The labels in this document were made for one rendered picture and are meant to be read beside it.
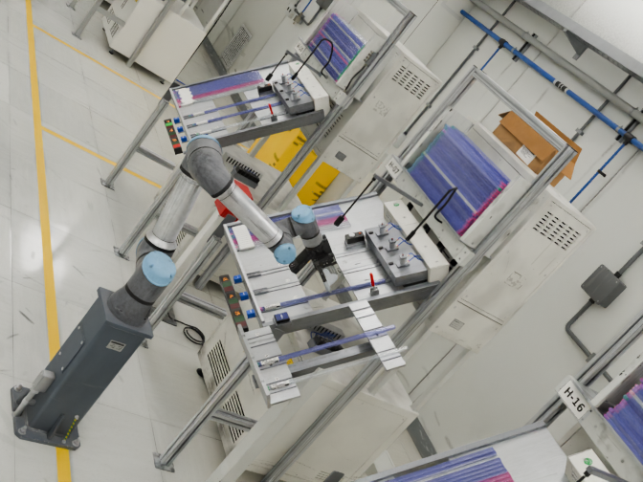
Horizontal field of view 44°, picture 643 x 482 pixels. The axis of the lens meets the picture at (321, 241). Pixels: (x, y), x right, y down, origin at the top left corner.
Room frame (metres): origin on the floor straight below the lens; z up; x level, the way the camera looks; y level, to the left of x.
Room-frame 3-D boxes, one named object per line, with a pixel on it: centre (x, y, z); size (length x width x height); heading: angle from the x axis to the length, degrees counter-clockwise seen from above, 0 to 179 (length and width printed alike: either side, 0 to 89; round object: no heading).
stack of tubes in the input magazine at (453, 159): (3.26, -0.29, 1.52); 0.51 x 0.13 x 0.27; 36
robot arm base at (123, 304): (2.47, 0.36, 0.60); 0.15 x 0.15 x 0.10
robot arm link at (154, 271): (2.47, 0.36, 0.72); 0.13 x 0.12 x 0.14; 26
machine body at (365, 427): (3.38, -0.35, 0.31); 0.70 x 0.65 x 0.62; 36
